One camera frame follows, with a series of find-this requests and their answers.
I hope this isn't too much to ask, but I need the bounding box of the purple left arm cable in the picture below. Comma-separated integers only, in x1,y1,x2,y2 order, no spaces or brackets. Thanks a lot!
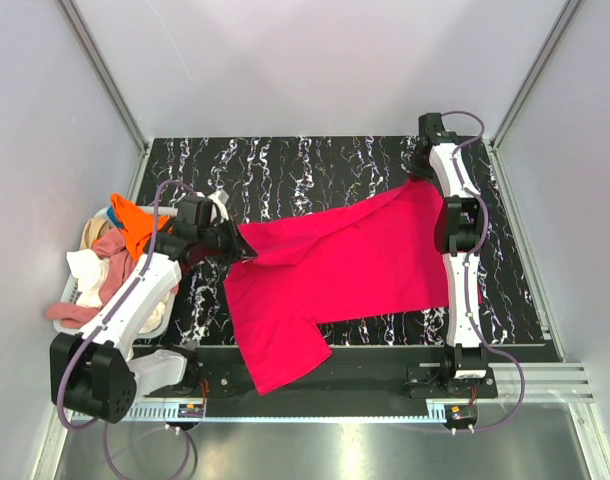
54,179,201,479

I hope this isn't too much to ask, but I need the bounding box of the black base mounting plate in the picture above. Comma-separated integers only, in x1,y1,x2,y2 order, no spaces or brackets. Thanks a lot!
151,362,498,411

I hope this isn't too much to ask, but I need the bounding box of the orange t-shirt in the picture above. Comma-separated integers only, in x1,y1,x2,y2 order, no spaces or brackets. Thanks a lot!
110,193,154,262

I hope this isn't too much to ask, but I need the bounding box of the aluminium frame post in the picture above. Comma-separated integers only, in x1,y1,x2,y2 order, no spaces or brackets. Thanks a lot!
57,0,150,147
489,0,585,149

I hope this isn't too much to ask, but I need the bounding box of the small control board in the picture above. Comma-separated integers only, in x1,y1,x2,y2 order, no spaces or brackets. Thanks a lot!
178,401,206,419
444,404,478,435

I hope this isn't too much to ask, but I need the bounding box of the beige garment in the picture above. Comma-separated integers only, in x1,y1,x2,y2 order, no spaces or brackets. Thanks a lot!
79,217,114,250

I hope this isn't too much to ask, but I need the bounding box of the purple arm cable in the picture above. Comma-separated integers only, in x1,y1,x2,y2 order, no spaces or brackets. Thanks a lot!
54,179,201,479
394,109,529,434

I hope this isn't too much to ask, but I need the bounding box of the dusty pink garment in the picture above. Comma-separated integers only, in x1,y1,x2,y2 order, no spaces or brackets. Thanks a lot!
44,228,135,329

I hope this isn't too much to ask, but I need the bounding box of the blue garment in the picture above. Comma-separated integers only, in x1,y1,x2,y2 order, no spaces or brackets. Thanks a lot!
106,207,123,229

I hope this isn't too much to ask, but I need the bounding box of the aluminium front rail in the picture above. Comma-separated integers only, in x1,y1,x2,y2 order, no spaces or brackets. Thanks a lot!
49,362,596,401

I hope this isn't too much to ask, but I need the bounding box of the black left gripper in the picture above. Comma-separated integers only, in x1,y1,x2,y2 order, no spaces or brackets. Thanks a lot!
199,214,257,266

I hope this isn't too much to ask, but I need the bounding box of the right small control board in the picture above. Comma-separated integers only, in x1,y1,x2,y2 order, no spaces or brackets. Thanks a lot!
444,404,478,435

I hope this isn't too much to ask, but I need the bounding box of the left small control board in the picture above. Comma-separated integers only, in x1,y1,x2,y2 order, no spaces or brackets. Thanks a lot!
178,401,206,419

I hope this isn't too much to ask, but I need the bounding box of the left aluminium frame post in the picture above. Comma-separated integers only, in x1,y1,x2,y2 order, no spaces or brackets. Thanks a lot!
57,0,150,147

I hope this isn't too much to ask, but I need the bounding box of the white garment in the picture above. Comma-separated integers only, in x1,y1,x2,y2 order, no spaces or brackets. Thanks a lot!
66,249,181,357

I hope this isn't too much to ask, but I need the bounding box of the white slotted cable duct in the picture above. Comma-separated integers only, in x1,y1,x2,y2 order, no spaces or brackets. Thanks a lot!
74,402,451,425

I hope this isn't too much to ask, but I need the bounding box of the right aluminium frame post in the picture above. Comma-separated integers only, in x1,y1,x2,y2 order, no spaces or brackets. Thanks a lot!
489,0,585,149

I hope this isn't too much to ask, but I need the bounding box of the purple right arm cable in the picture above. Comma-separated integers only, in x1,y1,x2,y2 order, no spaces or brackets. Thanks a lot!
394,109,529,434

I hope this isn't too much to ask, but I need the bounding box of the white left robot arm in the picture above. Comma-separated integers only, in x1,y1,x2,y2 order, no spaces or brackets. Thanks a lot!
49,189,257,430

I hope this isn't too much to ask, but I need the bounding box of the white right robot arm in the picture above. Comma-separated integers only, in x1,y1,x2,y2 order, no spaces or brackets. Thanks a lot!
413,111,489,397

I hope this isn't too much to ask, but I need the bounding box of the bright pink t-shirt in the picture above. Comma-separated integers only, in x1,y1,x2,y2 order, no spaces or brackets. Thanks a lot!
224,181,451,395

